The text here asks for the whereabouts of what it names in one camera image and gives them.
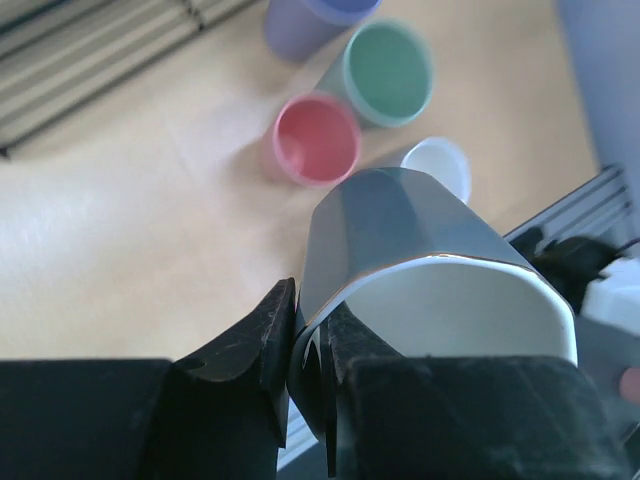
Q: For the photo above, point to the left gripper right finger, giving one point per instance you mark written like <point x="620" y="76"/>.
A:
<point x="514" y="417"/>

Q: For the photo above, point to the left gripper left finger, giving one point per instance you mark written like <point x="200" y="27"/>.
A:
<point x="223" y="409"/>

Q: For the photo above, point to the blue-grey mug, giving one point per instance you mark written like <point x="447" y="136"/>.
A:
<point x="422" y="271"/>

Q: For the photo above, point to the white mug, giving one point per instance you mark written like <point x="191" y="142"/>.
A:
<point x="445" y="162"/>

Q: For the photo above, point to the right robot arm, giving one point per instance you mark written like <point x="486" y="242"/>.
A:
<point x="599" y="280"/>

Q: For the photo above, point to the red cup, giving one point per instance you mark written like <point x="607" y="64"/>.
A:
<point x="314" y="141"/>

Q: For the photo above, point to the green cup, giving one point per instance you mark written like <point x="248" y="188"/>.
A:
<point x="385" y="74"/>

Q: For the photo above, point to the purple cup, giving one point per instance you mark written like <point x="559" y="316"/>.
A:
<point x="295" y="30"/>

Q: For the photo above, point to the aluminium front rail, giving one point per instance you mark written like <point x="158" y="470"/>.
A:
<point x="600" y="207"/>

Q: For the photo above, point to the black wire dish rack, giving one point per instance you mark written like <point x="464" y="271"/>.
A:
<point x="59" y="56"/>

